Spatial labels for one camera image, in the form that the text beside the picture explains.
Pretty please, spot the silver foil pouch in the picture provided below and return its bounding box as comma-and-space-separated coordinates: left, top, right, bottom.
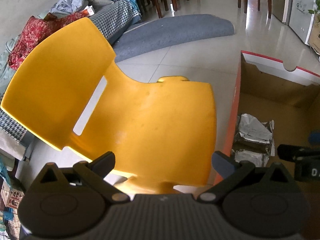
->
233, 113, 275, 157
232, 149, 270, 167

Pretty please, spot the brown cardboard carton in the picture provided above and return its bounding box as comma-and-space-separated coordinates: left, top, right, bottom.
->
308, 14, 320, 54

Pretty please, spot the red patterned blanket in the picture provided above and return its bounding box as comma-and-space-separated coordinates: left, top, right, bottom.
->
8, 9, 93, 70

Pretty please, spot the white chest freezer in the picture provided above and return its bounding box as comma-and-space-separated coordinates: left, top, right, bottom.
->
289, 0, 316, 45

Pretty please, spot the red cardboard shoe box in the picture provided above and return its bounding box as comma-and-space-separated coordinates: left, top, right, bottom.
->
214, 50, 320, 240

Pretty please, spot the houndstooth sofa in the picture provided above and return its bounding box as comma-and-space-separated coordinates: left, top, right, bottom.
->
89, 0, 141, 45

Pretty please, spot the grey rolled floor mat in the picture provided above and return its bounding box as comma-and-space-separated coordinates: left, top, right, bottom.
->
113, 14, 235, 62

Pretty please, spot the yellow plastic chair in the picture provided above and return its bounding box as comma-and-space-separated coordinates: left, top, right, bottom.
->
1, 18, 216, 192

